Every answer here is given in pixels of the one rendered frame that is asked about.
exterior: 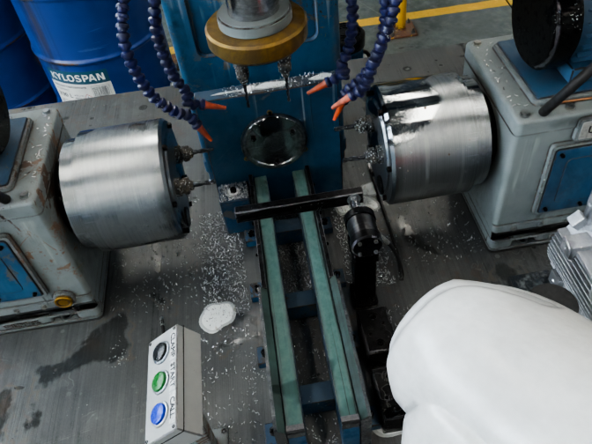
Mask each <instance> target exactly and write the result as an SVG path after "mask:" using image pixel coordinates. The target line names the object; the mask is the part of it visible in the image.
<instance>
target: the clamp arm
mask: <svg viewBox="0 0 592 444"><path fill-rule="evenodd" d="M352 197H353V198H354V199H359V201H360V202H361V203H363V202H364V192H363V189H362V187H355V188H349V189H340V190H334V191H329V192H326V191H323V192H320V193H318V194H313V195H307V196H296V197H291V198H286V199H280V200H275V201H269V202H264V203H254V204H243V205H242V206H237V207H234V214H235V217H236V221H237V223H243V222H248V221H254V220H259V219H265V218H275V217H280V216H285V215H291V214H296V213H302V212H307V211H318V210H323V209H328V208H334V207H339V206H345V205H350V202H349V199H350V201H351V200H352ZM357 197H358V198H357Z"/></svg>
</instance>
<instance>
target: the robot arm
mask: <svg viewBox="0 0 592 444"><path fill-rule="evenodd" d="M387 371H388V380H389V384H390V387H391V391H392V394H393V397H394V398H395V400H396V402H397V403H398V404H399V405H400V406H401V408H402V409H403V410H404V411H405V412H406V414H405V416H404V420H403V434H402V443H401V444H592V321H590V320H589V319H587V318H585V317H584V316H582V315H580V314H577V313H576V312H574V311H573V310H571V309H569V308H567V307H565V306H563V305H561V304H559V303H557V302H555V301H553V300H549V299H547V298H545V297H543V296H540V295H537V294H535V293H533V292H527V291H524V290H522V289H518V288H514V287H511V286H506V285H494V284H488V283H483V282H478V281H470V280H461V279H453V280H450V281H448V282H446V283H443V284H441V285H438V286H436V287H435V288H433V289H432V290H431V291H430V292H428V293H427V294H426V295H424V296H423V297H422V298H421V299H420V300H419V301H418V302H417V303H416V304H415V305H414V306H413V307H412V308H411V309H410V310H409V311H408V313H407V314H406V315H405V316H404V318H403V319H402V320H401V321H400V323H399V325H398V326H397V328H396V331H395V333H394V335H393V336H392V339H391V342H390V346H389V353H388V359H387Z"/></svg>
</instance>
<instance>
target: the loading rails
mask: <svg viewBox="0 0 592 444"><path fill-rule="evenodd" d="M305 172H306V173H305ZM292 179H293V186H294V193H295V197H296V196H307V195H313V194H315V188H314V186H315V184H314V183H313V181H312V176H311V173H310V169H309V165H307V166H305V170H304V169H302V170H297V171H292ZM248 180H249V187H250V194H248V195H249V197H251V203H252V204H259V203H264V202H269V201H270V191H269V186H268V181H267V176H266V175H265V176H259V177H254V178H253V175H252V174H249V175H248ZM254 181H255V183H254ZM320 214H322V212H321V211H319V210H318V211H307V212H302V213H298V215H299V217H298V218H289V219H283V220H278V221H274V218H265V219H259V220H254V222H252V226H255V229H249V230H245V231H244V235H245V243H246V247H253V246H256V247H257V254H255V256H256V257H258V262H259V270H260V277H261V282H258V283H253V284H250V285H249V287H250V296H251V300H252V302H253V303H254V302H259V308H260V316H261V324H262V332H263V346H260V347H256V357H257V365H258V367H259V368H265V367H266V370H267V378H268V386H269V394H270V408H271V416H272V423H267V424H264V434H265V443H266V444H308V441H307V430H306V424H305V419H304V415H307V414H313V413H317V412H323V411H333V410H336V412H337V420H338V425H339V430H340V434H341V439H342V443H343V444H372V430H377V429H381V420H380V416H379V412H378V409H377V405H376V404H375V405H369V402H368V399H367V395H366V388H365V384H364V381H363V376H362V373H361V369H360V365H359V358H358V354H357V352H361V351H362V343H361V340H360V336H359V331H358V330H354V331H352V328H351V324H350V321H349V317H348V313H347V309H346V305H345V302H344V295H343V291H342V288H343V287H346V279H345V275H344V269H337V270H333V269H332V265H331V260H330V257H329V250H328V246H327V245H329V242H328V241H326V238H325V234H328V233H333V225H332V222H331V217H330V216H328V217H323V218H321V215H320ZM300 241H303V242H304V248H305V252H306V257H307V265H308V270H309V275H310V279H311V284H312V288H313V289H311V290H305V291H300V292H290V293H285V286H284V280H283V274H282V268H281V262H280V256H279V251H278V245H284V244H289V243H294V242H300ZM317 315H318V320H319V325H320V330H321V334H322V342H323V348H324V352H325V357H326V361H327V366H328V370H329V379H330V381H320V382H315V383H309V384H304V385H300V384H299V378H298V372H297V367H296V360H295V355H294V349H293V343H292V332H291V326H290V320H295V319H300V318H306V317H311V316H317Z"/></svg>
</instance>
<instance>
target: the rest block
mask: <svg viewBox="0 0 592 444"><path fill-rule="evenodd" d="M240 184H241V185H242V184H243V186H244V188H245V189H246V187H247V190H249V186H248V183H247V186H246V187H245V185H246V182H245V183H244V182H243V183H240ZM241 185H240V187H241ZM230 186H231V185H229V188H230V191H231V193H232V194H233V193H236V191H237V190H236V188H235V187H234V186H237V187H239V186H238V185H235V184H234V185H233V186H232V187H230ZM243 186H242V187H243ZM242 187H241V188H242ZM221 190H222V188H221ZM221 190H218V193H219V191H220V193H221ZM220 193H219V200H220V201H221V202H222V200H221V198H220V196H221V194H223V196H222V197H226V198H225V199H227V200H225V201H224V202H223V203H221V202H220V201H219V204H220V207H221V210H222V214H223V217H224V221H225V224H226V230H227V233H239V232H244V231H245V230H249V229H255V226H252V222H254V221H248V222H243V223H237V221H236V217H235V214H234V207H237V206H242V205H243V204H252V203H251V197H249V196H248V198H243V197H241V199H236V198H235V199H232V198H231V199H232V200H229V199H228V196H224V194H225V192H224V193H223V192H222V193H221V194H220ZM226 193H227V192H226ZM248 193H249V194H250V191H249V192H248ZM248 193H247V194H246V195H248ZM228 200H229V201H228Z"/></svg>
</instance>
